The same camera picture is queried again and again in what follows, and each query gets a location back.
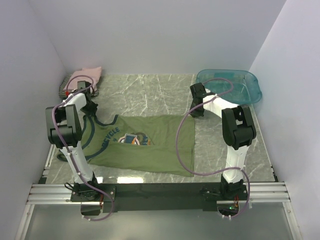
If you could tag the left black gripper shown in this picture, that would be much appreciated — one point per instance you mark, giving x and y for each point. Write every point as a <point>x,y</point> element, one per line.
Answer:
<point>92,111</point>

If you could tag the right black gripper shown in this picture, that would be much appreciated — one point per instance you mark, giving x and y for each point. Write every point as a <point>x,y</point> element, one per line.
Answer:
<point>195,114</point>

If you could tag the green printed tank top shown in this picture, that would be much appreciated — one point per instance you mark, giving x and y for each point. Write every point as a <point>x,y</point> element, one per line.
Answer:
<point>156,144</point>

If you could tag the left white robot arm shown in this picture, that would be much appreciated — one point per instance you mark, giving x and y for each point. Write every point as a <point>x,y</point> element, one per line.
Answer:
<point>64,131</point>

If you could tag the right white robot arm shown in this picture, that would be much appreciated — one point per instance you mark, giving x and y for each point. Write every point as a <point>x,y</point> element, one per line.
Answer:
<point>238,132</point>

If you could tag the striped folded tank top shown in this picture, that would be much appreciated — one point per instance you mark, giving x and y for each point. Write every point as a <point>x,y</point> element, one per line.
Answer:
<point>62,93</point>

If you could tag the pink folded tank top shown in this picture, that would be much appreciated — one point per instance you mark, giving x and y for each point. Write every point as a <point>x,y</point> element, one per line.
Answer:
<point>81,75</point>

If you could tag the teal plastic bin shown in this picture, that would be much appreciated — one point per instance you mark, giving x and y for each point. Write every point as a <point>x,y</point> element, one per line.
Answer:
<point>240,86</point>

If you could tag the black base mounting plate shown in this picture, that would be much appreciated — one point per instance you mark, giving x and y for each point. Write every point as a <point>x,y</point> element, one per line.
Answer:
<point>159,196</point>

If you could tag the aluminium rail frame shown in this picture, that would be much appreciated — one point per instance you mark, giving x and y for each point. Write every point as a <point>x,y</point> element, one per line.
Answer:
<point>48,214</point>

